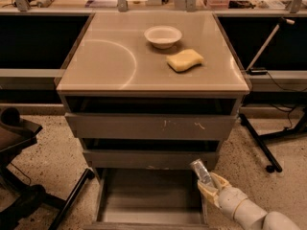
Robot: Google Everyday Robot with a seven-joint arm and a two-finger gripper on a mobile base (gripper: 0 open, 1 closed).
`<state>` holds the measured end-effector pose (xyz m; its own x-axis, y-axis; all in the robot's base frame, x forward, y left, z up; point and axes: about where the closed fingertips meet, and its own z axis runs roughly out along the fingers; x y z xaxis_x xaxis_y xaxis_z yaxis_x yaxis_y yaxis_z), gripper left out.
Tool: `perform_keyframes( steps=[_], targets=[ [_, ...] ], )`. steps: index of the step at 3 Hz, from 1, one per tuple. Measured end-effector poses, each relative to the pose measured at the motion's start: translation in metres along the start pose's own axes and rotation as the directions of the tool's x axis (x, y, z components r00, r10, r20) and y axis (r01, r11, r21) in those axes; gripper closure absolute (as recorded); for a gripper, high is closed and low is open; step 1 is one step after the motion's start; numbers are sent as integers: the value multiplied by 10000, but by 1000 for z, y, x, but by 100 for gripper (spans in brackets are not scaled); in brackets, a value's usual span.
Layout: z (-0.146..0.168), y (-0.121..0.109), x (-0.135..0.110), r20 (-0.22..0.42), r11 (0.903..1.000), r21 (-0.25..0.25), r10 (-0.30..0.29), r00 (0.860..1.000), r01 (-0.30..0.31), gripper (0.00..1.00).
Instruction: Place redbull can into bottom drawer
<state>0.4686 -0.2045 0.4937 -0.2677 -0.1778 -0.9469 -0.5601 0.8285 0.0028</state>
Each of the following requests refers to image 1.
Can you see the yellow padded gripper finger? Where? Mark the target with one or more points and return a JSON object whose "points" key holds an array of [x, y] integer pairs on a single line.
{"points": [[211, 193], [219, 181]]}

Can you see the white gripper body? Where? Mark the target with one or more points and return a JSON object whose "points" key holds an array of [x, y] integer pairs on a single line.
{"points": [[232, 200]]}

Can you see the silver redbull can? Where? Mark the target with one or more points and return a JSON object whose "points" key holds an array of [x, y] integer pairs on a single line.
{"points": [[202, 173]]}

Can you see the yellow sponge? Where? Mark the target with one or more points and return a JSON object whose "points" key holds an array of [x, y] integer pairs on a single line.
{"points": [[184, 60]]}

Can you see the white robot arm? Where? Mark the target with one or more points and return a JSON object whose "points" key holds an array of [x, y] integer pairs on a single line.
{"points": [[250, 216]]}

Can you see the grey open bottom drawer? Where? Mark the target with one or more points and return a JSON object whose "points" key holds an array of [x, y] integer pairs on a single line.
{"points": [[132, 199]]}

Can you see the grey top drawer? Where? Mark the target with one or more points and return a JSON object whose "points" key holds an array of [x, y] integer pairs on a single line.
{"points": [[150, 127]]}

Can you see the grey middle drawer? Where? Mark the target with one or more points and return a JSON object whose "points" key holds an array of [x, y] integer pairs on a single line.
{"points": [[147, 159]]}

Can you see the grey drawer cabinet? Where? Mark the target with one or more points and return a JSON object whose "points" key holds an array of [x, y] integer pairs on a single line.
{"points": [[116, 70]]}

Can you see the black stand right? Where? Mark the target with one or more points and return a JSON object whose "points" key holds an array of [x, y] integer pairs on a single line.
{"points": [[262, 140]]}

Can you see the white rod with black base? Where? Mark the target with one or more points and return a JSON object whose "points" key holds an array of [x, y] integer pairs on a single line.
{"points": [[259, 71]]}

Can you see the white bowl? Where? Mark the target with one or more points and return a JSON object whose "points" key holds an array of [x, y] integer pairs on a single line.
{"points": [[163, 37]]}

